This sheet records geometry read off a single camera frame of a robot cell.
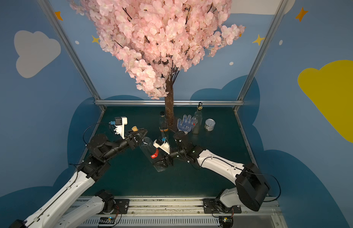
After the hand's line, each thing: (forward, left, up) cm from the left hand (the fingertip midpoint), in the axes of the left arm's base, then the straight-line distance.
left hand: (146, 128), depth 64 cm
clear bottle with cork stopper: (-8, -2, -7) cm, 11 cm away
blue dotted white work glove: (+31, -21, -36) cm, 52 cm away
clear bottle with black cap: (+17, -5, -20) cm, 27 cm away
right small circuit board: (-32, -41, -38) cm, 64 cm away
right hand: (-6, -4, -16) cm, 18 cm away
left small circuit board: (-33, +21, -38) cm, 54 cm away
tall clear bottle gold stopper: (+23, -28, -16) cm, 40 cm away
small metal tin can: (+27, -38, -30) cm, 56 cm away
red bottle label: (-9, -4, -10) cm, 14 cm away
